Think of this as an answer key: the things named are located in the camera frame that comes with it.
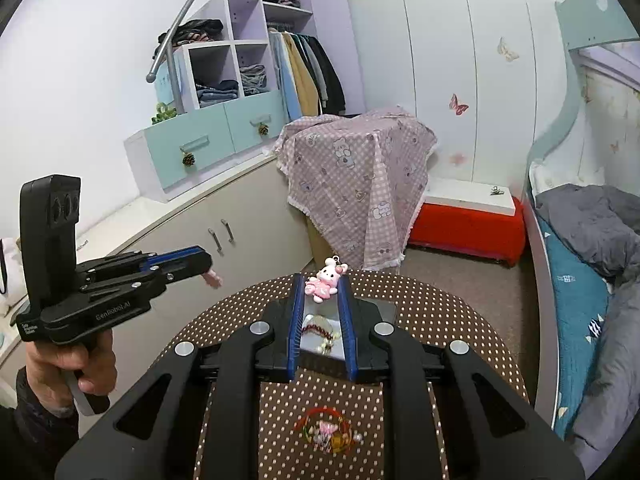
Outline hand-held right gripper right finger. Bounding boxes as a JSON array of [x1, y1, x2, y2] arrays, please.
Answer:
[[340, 274, 586, 480]]

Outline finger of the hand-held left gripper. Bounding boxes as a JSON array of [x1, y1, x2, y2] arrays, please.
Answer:
[[75, 245, 206, 276], [79, 252, 214, 307]]

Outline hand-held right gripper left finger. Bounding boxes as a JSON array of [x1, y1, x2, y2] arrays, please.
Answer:
[[55, 273, 306, 480]]

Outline pale green bead bracelet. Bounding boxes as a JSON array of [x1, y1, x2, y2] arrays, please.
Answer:
[[303, 313, 346, 357]]

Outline grey metal box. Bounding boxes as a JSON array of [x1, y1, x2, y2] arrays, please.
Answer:
[[299, 296, 399, 362]]

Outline pink bunny charm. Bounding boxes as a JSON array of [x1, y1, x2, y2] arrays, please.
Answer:
[[304, 255, 348, 304]]

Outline pile of mixed jewelry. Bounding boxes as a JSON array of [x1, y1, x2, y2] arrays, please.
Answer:
[[294, 406, 364, 457]]

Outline person's left forearm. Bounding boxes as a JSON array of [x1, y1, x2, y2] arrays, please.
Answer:
[[0, 366, 82, 480]]

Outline person's left hand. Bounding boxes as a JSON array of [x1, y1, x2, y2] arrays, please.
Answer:
[[24, 329, 119, 419]]

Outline white bag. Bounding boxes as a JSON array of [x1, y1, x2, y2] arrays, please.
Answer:
[[0, 236, 32, 322]]

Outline round brown polka-dot table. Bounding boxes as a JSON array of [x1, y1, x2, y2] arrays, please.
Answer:
[[149, 266, 532, 480]]

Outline beige low cabinet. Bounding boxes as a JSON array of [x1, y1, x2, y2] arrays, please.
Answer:
[[0, 152, 322, 386]]

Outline wide teal drawer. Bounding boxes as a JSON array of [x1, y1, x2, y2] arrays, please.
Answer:
[[144, 109, 237, 189]]

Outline pink checked bear cloth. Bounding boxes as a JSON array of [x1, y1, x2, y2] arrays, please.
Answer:
[[272, 105, 439, 271]]

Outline red bench with white top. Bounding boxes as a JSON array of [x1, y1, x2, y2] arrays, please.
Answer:
[[407, 177, 526, 267]]

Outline light blue box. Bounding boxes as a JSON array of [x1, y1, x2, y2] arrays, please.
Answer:
[[154, 72, 176, 111]]

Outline narrow teal drawer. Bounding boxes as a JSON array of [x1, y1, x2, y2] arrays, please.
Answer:
[[223, 90, 288, 154]]

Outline folded blue jeans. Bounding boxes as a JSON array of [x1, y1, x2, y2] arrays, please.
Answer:
[[193, 79, 240, 107]]

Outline folded grey clothes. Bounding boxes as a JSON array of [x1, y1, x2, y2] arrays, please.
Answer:
[[239, 63, 269, 95]]

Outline pile of dark clothes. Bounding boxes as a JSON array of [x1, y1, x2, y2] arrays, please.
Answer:
[[157, 18, 225, 47]]

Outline teal bed sheet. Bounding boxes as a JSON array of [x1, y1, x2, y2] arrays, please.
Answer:
[[537, 214, 614, 442]]

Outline row of hanging clothes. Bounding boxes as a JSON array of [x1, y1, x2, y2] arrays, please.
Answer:
[[267, 22, 347, 122]]

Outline grey metal handrail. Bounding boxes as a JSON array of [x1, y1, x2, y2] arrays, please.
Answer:
[[145, 0, 227, 114]]

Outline white teal shelf unit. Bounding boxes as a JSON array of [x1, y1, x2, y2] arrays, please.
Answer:
[[123, 0, 367, 205]]

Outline grey duvet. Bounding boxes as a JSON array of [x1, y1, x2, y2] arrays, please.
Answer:
[[534, 183, 640, 463]]

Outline white wardrobe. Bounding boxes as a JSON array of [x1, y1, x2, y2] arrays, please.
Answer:
[[342, 0, 582, 197]]

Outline teal bunk bed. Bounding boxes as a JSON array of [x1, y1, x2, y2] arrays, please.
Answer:
[[522, 0, 640, 461]]

